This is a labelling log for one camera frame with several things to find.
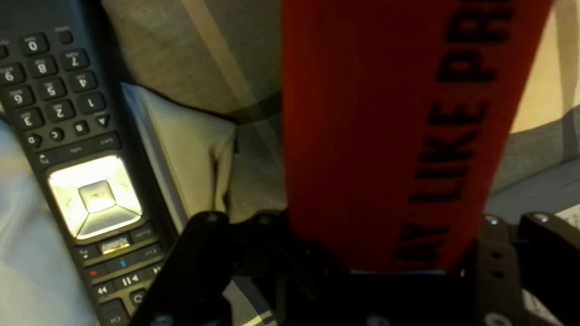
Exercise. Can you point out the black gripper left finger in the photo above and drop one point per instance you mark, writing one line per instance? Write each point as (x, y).
(191, 283)

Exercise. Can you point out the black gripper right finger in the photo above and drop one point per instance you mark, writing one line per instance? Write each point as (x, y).
(526, 274)

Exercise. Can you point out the orange foam baseball bat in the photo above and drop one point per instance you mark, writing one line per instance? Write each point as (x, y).
(395, 118)

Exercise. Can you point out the plaid bed comforter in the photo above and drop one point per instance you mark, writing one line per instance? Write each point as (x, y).
(221, 57)

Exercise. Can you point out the black remote control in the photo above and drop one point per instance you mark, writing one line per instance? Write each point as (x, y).
(62, 95)

